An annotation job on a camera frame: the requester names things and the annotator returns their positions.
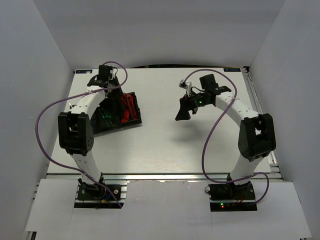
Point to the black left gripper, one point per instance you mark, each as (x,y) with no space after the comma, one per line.
(117,94)

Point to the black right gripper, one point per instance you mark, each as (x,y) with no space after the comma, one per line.
(185,104)

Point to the red black utility knife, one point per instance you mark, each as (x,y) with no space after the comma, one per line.
(126,116)

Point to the blue red screwdriver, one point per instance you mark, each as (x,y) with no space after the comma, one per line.
(71,105)

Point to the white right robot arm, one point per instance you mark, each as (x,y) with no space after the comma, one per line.
(232,106)

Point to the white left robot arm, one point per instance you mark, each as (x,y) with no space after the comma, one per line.
(75,131)

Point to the black three-compartment tray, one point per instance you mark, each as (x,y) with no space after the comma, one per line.
(99,125)

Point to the blue label left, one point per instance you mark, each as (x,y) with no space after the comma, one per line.
(83,71)

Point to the blue label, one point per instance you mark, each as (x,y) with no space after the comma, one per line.
(231,69)
(83,71)

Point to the blue label right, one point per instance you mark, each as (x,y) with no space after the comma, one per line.
(231,69)

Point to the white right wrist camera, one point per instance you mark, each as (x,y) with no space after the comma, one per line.
(187,86)

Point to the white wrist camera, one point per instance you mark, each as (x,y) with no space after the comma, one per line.
(114,72)
(187,86)

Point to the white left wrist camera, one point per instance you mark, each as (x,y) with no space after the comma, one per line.
(114,72)

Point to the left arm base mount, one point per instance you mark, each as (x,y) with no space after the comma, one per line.
(87,193)

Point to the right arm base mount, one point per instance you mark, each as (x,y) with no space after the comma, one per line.
(231,198)

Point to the aluminium front rail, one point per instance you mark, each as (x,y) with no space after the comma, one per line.
(134,177)

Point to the aluminium rail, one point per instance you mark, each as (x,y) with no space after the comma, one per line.
(256,140)
(134,177)

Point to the aluminium right side rail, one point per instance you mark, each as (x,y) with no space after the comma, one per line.
(256,140)

